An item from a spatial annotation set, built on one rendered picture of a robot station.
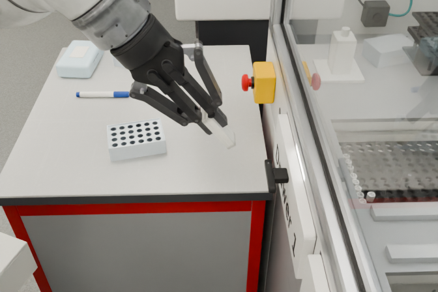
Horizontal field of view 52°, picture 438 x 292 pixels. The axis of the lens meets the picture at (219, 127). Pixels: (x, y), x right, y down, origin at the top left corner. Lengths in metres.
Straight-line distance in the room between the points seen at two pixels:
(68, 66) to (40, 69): 1.66
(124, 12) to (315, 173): 0.34
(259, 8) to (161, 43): 0.91
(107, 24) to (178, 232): 0.61
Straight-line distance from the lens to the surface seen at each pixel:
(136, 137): 1.02
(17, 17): 0.67
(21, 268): 0.85
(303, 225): 0.68
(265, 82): 1.00
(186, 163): 1.00
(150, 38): 0.58
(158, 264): 1.16
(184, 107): 0.65
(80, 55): 1.34
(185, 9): 1.47
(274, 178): 0.76
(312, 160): 0.68
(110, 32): 0.57
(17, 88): 2.82
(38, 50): 3.18
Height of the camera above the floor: 1.45
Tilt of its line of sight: 39 degrees down
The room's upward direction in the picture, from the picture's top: straight up
